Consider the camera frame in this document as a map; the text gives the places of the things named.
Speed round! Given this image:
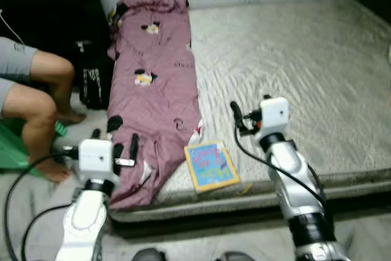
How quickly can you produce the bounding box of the colourful children's book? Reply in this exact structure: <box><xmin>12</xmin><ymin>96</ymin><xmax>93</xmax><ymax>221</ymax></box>
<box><xmin>185</xmin><ymin>142</ymin><xmax>241</xmax><ymax>193</ymax></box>

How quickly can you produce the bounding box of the black bag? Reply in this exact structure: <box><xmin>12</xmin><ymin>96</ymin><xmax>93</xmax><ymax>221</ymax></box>
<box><xmin>76</xmin><ymin>40</ymin><xmax>114</xmax><ymax>110</ymax></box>

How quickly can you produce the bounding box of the person in grey shorts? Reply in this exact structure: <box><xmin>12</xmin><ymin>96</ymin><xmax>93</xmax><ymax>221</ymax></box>
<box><xmin>0</xmin><ymin>36</ymin><xmax>86</xmax><ymax>183</ymax></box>

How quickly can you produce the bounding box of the white quilted mattress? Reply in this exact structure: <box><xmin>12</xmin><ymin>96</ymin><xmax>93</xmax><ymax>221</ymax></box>
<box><xmin>110</xmin><ymin>0</ymin><xmax>391</xmax><ymax>222</ymax></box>

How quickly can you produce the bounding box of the green plastic stool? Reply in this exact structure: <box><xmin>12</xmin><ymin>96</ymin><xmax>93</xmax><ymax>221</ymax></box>
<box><xmin>0</xmin><ymin>117</ymin><xmax>68</xmax><ymax>179</ymax></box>

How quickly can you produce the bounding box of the pink cartoon print blanket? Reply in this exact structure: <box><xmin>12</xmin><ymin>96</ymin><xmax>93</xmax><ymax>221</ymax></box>
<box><xmin>107</xmin><ymin>0</ymin><xmax>202</xmax><ymax>211</ymax></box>

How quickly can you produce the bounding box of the grey left robot leg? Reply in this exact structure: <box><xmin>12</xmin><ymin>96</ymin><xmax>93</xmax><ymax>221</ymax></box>
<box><xmin>131</xmin><ymin>248</ymin><xmax>166</xmax><ymax>261</ymax></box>

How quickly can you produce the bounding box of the grey robot leg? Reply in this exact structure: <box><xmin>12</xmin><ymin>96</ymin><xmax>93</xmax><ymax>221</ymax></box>
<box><xmin>131</xmin><ymin>248</ymin><xmax>166</xmax><ymax>261</ymax></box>
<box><xmin>214</xmin><ymin>251</ymin><xmax>254</xmax><ymax>261</ymax></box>

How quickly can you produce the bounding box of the grey right robot leg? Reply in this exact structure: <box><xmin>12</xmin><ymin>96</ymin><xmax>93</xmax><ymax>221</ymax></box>
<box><xmin>214</xmin><ymin>251</ymin><xmax>254</xmax><ymax>261</ymax></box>

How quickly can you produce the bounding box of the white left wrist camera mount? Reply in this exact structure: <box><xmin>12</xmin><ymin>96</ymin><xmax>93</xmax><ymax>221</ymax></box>
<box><xmin>78</xmin><ymin>139</ymin><xmax>117</xmax><ymax>182</ymax></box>

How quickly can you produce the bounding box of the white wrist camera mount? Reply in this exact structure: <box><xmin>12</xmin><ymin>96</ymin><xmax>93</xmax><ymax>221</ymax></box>
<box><xmin>78</xmin><ymin>139</ymin><xmax>117</xmax><ymax>182</ymax></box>
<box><xmin>260</xmin><ymin>97</ymin><xmax>291</xmax><ymax>139</ymax></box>

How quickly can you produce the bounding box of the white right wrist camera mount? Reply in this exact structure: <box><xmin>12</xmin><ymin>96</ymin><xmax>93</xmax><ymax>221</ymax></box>
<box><xmin>260</xmin><ymin>97</ymin><xmax>291</xmax><ymax>139</ymax></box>

